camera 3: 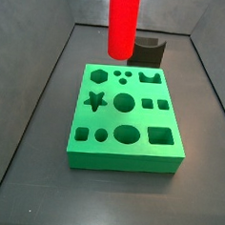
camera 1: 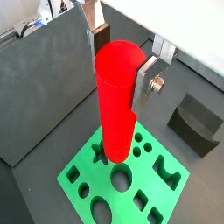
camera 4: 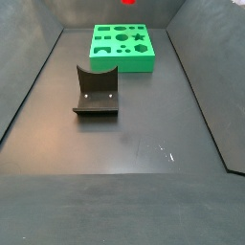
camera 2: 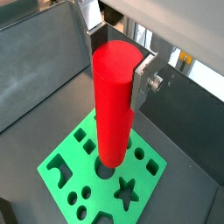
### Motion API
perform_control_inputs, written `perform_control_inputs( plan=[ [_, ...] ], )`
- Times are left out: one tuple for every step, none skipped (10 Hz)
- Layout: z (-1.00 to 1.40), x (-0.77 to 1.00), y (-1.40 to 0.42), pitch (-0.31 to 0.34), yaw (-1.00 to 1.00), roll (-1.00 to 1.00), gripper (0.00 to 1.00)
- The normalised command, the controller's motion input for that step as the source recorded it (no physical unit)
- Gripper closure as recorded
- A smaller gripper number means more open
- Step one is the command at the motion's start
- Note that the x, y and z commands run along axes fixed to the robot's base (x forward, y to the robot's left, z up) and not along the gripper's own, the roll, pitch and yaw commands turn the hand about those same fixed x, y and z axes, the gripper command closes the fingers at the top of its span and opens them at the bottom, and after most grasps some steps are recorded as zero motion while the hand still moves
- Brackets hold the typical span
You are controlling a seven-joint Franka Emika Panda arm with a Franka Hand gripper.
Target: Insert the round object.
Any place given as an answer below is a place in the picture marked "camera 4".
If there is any black curved holder stand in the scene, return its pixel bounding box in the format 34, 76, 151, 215
73, 66, 119, 115

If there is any red round object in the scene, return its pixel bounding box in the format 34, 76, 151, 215
121, 0, 136, 5

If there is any green shape sorter box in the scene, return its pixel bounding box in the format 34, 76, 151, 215
89, 24, 155, 73

